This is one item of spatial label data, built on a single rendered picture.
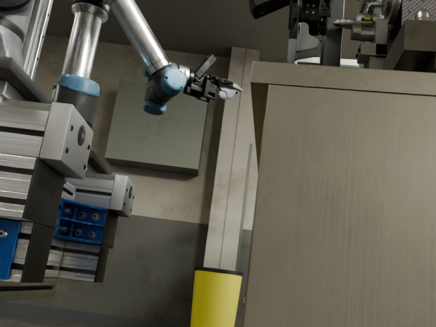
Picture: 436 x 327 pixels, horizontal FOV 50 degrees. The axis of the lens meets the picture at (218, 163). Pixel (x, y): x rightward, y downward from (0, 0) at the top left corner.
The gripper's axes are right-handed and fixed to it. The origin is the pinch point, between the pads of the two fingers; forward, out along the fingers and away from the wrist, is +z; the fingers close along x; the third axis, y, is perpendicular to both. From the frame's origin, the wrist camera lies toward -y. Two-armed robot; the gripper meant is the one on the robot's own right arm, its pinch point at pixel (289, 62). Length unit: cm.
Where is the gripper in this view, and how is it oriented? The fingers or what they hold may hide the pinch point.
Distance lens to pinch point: 96.5
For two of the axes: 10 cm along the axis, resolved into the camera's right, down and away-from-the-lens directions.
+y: 9.9, 0.9, -1.3
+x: 1.0, 2.6, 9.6
